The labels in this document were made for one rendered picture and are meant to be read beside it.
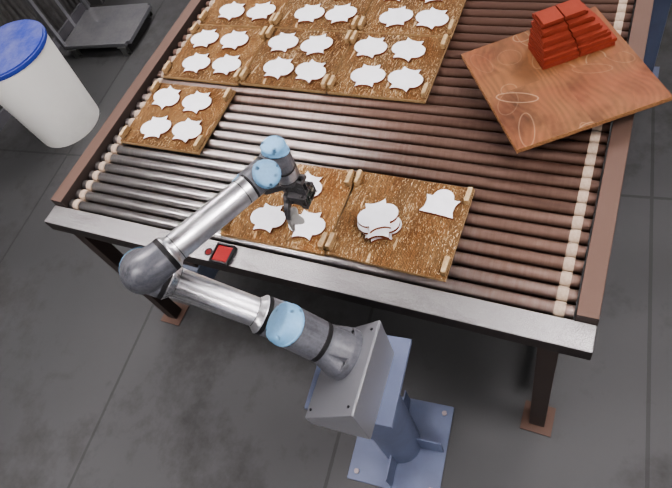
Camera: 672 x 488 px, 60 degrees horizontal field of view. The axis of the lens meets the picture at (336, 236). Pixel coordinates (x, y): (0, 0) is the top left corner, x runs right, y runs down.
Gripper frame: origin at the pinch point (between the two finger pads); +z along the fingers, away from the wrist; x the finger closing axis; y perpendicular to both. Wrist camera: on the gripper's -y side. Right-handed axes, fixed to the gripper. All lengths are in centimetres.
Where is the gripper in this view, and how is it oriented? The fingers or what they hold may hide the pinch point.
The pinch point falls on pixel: (300, 212)
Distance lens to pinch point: 193.6
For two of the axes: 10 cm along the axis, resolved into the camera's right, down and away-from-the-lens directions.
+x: 3.3, -8.3, 4.4
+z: 2.3, 5.3, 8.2
